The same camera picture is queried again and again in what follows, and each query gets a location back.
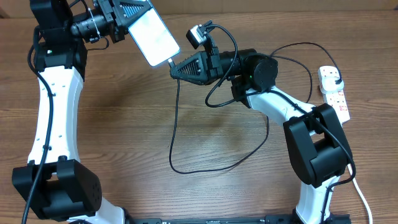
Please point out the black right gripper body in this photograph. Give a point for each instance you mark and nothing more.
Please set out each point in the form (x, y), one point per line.
(215, 68)

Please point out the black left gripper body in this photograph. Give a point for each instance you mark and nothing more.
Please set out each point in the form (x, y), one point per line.
(117, 32)

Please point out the blue-screen Samsung smartphone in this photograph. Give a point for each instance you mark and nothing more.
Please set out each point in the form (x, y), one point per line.
(153, 38)

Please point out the white power strip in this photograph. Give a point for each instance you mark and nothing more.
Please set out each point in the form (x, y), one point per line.
(337, 100)

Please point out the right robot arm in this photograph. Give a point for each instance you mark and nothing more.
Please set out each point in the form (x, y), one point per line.
(318, 149)

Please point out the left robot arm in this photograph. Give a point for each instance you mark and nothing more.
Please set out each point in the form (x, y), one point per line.
(54, 183)

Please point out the white USB charger plug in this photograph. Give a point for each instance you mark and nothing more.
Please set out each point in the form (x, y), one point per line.
(329, 85)

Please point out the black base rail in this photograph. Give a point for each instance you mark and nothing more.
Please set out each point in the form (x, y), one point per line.
(214, 221)

